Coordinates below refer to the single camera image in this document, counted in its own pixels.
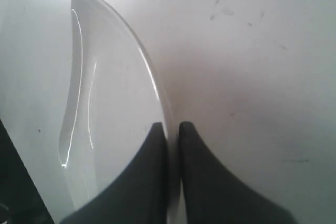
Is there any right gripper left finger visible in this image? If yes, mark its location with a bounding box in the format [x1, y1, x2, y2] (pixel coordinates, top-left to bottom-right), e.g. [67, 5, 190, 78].
[62, 122, 168, 223]

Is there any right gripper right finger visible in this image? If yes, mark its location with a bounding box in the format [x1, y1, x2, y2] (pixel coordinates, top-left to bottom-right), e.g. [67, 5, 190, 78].
[179, 122, 296, 223]

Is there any white square plate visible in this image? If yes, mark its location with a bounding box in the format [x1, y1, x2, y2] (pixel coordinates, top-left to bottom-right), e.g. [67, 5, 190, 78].
[58, 0, 180, 223]

